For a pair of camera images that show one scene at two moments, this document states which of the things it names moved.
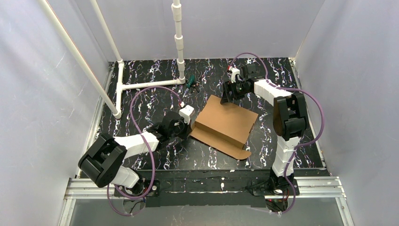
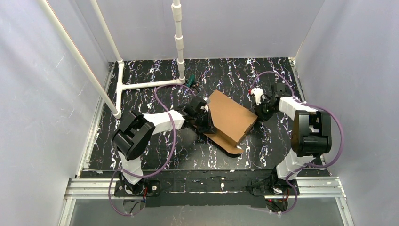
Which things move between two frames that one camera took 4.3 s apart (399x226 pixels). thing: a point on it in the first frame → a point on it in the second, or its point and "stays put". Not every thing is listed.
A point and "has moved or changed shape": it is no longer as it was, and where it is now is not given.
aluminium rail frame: (322, 187) stays put
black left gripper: (187, 129) → (205, 121)
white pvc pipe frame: (117, 110) stays put
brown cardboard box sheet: (225, 127) has moved or changed shape
